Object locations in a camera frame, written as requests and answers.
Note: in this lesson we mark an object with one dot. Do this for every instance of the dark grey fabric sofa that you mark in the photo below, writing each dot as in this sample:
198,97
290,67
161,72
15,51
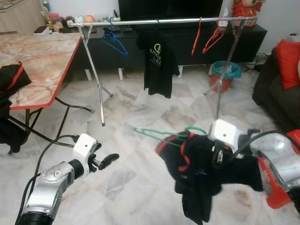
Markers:
276,103

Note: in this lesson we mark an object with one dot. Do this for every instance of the green clothes hanger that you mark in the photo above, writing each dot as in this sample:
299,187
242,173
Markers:
150,133

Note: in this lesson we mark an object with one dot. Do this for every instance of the black television console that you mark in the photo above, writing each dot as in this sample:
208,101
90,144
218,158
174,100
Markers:
255,40

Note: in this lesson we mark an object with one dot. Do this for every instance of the white ball plush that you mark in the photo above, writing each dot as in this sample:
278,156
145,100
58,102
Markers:
79,19

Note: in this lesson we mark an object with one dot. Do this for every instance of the red robed figurine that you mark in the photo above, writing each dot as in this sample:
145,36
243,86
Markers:
246,8

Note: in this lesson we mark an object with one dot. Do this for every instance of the black flat television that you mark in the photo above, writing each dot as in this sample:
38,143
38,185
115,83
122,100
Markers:
171,8

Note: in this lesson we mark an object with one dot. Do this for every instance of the marble pattern folding table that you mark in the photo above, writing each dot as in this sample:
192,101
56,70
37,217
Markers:
42,61

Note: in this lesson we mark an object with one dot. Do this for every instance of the black t-shirt with green logo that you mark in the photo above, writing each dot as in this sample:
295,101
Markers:
159,75

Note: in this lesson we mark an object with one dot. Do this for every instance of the dark brown ball plush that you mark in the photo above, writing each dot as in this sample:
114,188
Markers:
70,21

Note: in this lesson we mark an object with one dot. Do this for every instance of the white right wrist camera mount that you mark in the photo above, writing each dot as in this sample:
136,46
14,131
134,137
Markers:
226,133

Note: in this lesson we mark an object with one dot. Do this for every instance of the silver metal clothes rack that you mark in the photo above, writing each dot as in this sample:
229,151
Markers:
140,21

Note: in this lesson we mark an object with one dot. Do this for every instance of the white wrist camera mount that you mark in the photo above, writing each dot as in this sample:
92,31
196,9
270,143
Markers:
85,147
226,133

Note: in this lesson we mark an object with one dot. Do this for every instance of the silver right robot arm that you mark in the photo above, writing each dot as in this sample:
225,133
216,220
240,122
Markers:
276,159

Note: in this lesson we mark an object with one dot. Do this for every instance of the orange ball plush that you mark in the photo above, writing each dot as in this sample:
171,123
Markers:
89,19

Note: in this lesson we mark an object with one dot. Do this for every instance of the red cushion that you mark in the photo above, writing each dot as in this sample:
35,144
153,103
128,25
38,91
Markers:
288,63

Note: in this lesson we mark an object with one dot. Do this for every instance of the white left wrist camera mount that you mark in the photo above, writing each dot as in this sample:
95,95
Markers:
85,147

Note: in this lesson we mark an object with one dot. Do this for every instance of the navy garment with red trim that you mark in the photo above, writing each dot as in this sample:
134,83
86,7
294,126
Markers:
201,178

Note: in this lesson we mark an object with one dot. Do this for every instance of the blue clothes hanger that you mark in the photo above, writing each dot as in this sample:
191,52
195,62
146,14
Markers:
119,47

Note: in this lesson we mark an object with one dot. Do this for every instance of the red bin with teal bag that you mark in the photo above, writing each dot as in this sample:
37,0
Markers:
222,82

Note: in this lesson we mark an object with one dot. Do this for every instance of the red plastic stool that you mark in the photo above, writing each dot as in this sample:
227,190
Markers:
276,197

